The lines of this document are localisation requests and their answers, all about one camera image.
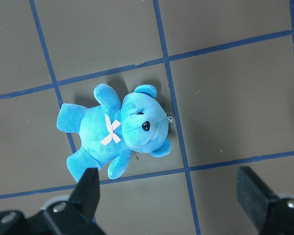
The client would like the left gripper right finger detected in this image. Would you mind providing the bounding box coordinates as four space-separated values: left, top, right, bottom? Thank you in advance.
236 166 294 235

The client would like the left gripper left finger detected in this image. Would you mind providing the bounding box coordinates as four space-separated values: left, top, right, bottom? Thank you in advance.
43 168 105 235

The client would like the blue teddy bear plush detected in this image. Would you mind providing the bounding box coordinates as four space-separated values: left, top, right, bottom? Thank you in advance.
56 84 171 182

